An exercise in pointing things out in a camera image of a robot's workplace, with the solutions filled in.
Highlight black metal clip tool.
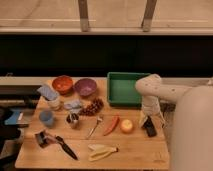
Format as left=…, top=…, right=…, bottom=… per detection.
left=35, top=131, right=58, bottom=148

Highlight blue sponge cloth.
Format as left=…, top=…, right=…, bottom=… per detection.
left=37, top=84, right=58, bottom=101

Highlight black handled knife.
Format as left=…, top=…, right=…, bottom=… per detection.
left=55, top=136, right=78, bottom=160

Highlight blue box beside table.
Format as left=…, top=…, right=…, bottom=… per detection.
left=5, top=108, right=34, bottom=127

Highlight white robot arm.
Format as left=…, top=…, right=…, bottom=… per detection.
left=135, top=74, right=213, bottom=171

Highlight wooden cutting board table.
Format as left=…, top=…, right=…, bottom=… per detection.
left=14, top=77, right=172, bottom=171

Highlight yellow banana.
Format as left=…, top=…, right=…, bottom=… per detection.
left=88, top=144, right=118, bottom=162

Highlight orange bowl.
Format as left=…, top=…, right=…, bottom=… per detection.
left=52, top=75, right=73, bottom=95

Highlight yellow orange fruit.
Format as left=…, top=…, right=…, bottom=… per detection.
left=120, top=119, right=134, bottom=134

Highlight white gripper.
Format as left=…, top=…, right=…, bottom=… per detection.
left=139, top=96, right=166, bottom=128

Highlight purple bowl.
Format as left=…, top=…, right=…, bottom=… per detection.
left=74, top=78, right=97, bottom=96

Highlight metal fork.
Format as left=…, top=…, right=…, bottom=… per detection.
left=86, top=115, right=103, bottom=139

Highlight bunch of red grapes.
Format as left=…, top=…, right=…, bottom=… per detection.
left=79, top=98, right=104, bottom=116

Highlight white cup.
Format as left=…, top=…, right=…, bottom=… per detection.
left=47, top=97, right=61, bottom=110

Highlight green plastic tray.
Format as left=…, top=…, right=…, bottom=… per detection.
left=107, top=72, right=148, bottom=107

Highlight light blue crumpled cloth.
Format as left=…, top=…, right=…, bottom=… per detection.
left=64, top=99, right=82, bottom=113

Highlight blue plastic cup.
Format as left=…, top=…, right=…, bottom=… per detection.
left=39, top=110, right=54, bottom=127

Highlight metal cup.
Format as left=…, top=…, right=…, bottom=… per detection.
left=66, top=113, right=79, bottom=129

